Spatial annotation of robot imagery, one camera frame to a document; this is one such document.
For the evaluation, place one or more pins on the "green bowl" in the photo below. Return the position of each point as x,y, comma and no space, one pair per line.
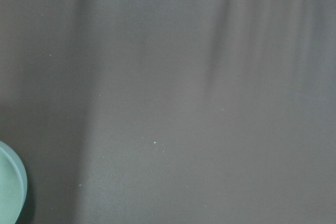
13,185

